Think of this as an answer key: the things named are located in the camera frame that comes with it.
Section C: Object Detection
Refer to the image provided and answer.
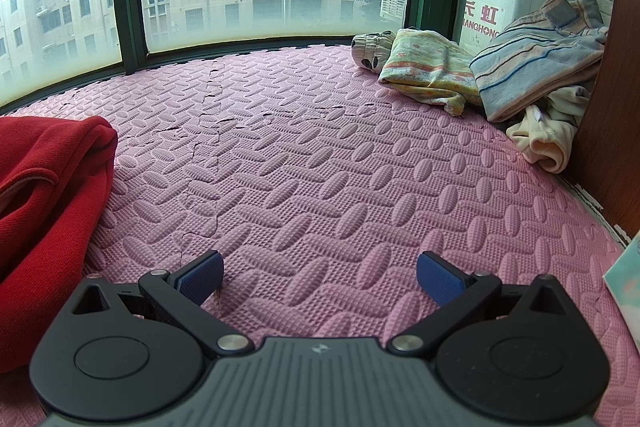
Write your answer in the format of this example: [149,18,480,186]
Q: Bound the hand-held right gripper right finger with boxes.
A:
[390,251,566,358]

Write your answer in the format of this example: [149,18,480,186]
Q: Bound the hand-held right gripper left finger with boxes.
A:
[70,251,253,358]

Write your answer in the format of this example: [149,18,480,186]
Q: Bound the red pants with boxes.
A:
[0,116,119,375]

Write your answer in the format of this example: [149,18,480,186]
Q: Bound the pink foam mat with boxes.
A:
[0,42,640,427]

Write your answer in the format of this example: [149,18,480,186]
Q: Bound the cream white garment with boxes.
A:
[506,84,591,174]

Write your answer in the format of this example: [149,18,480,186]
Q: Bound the pale printed paper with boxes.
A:
[602,232,640,323]

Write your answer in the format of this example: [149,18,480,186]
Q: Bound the yellow floral garment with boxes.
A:
[377,29,483,116]

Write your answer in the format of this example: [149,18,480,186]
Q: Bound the brown wooden panel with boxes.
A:
[565,0,640,248]

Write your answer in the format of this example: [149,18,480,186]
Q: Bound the striped blue shirt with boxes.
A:
[470,0,610,122]

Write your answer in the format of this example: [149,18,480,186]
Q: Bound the beige spotted garment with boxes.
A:
[351,29,398,72]

